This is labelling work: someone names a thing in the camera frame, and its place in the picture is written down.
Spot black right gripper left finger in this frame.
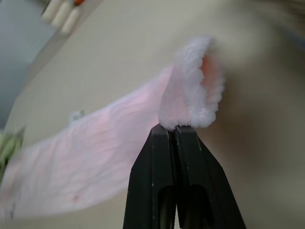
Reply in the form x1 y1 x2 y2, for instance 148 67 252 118
123 125 178 229

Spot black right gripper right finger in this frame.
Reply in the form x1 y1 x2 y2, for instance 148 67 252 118
173 125 247 229

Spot pink fuzzy sock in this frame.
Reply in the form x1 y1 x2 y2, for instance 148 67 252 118
0 35 226 219

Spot green and white object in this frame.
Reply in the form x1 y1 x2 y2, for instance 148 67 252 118
0 127 26 167

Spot cream cylindrical bottle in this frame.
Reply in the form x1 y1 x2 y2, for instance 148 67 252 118
61 9 80 34
41 0 65 22
51 1 72 27

